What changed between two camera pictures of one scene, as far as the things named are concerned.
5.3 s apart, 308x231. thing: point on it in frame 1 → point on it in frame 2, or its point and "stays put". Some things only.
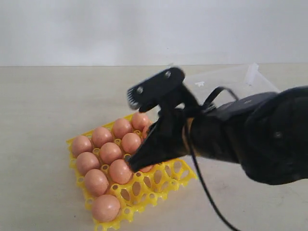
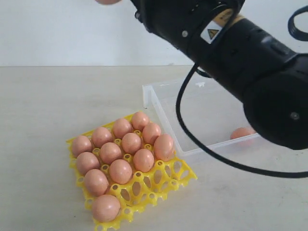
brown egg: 121,127 stays put
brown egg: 109,152 stays put
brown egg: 101,135 stays put
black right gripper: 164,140 → 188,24
